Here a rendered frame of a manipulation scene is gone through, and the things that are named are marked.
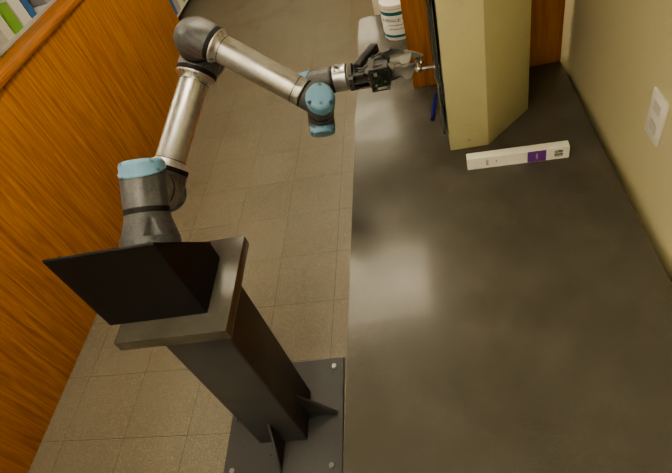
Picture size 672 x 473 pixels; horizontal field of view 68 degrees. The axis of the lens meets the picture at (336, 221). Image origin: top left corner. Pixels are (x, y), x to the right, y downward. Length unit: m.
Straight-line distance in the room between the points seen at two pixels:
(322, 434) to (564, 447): 1.24
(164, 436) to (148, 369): 0.37
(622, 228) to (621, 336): 0.29
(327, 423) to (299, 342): 0.41
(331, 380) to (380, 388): 1.10
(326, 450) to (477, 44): 1.53
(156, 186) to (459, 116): 0.84
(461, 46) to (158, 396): 1.96
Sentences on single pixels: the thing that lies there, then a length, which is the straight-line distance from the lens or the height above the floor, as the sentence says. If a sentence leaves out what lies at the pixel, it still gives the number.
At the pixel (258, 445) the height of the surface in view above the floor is 0.01.
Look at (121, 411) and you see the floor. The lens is 2.62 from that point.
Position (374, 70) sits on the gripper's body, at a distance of 1.43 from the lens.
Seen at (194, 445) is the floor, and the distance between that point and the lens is 2.35.
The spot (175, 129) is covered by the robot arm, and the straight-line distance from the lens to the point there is 1.48.
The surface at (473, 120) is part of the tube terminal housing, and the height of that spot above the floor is 1.04.
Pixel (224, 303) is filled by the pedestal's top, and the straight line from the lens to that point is 1.36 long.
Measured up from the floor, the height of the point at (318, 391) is 0.01.
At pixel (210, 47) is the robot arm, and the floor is 1.41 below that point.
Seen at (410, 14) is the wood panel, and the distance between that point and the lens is 1.72.
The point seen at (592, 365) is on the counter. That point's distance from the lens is 1.13.
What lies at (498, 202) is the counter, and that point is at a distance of 1.39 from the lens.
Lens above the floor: 1.94
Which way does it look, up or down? 45 degrees down
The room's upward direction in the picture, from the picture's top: 20 degrees counter-clockwise
